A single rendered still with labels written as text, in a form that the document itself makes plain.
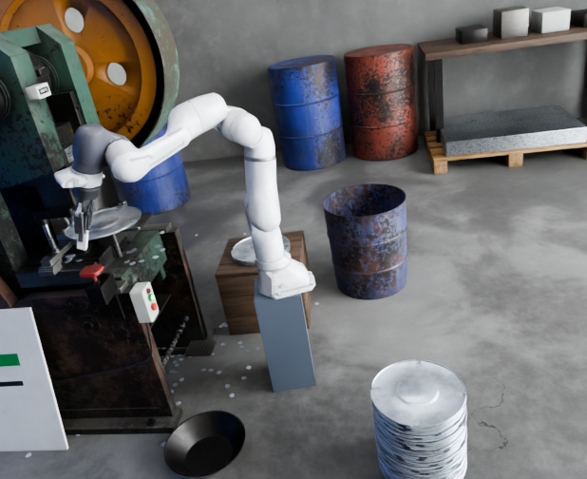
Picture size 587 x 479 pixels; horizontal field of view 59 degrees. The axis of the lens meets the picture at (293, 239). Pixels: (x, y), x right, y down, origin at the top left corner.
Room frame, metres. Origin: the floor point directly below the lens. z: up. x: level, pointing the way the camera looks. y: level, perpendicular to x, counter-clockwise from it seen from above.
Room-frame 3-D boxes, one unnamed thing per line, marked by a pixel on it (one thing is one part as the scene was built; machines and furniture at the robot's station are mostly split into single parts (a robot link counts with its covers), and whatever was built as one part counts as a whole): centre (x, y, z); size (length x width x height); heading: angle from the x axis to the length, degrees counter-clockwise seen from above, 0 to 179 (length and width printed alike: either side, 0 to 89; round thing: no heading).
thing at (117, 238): (1.89, 0.67, 0.72); 0.25 x 0.14 x 0.14; 79
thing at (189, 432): (1.41, 0.44, 0.04); 0.30 x 0.30 x 0.07
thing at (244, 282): (2.29, 0.16, 0.18); 0.40 x 0.38 x 0.35; 82
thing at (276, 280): (1.77, 0.06, 0.52); 0.22 x 0.19 x 0.14; 89
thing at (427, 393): (1.23, -0.30, 0.31); 0.29 x 0.29 x 0.01
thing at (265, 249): (1.80, 0.10, 0.71); 0.18 x 0.11 x 0.25; 11
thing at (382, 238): (2.42, -0.38, 0.24); 0.42 x 0.42 x 0.48
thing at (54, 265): (1.76, 0.87, 0.76); 0.17 x 0.06 x 0.10; 169
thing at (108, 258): (1.93, 0.84, 0.68); 0.45 x 0.30 x 0.06; 169
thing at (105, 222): (1.90, 0.71, 0.78); 0.29 x 0.29 x 0.01
